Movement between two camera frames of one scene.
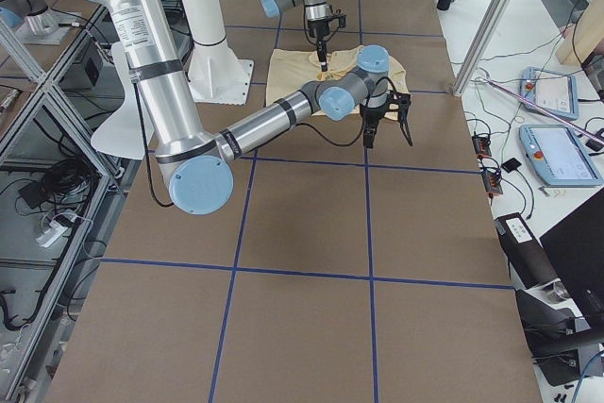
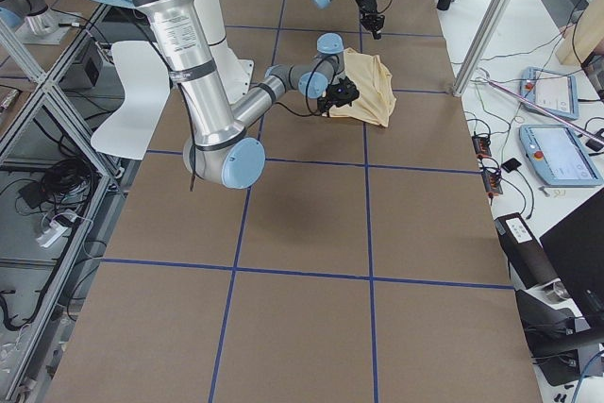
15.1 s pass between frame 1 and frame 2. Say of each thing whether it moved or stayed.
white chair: stayed
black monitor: stayed
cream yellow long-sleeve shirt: moved
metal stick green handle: stayed
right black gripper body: moved
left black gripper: moved
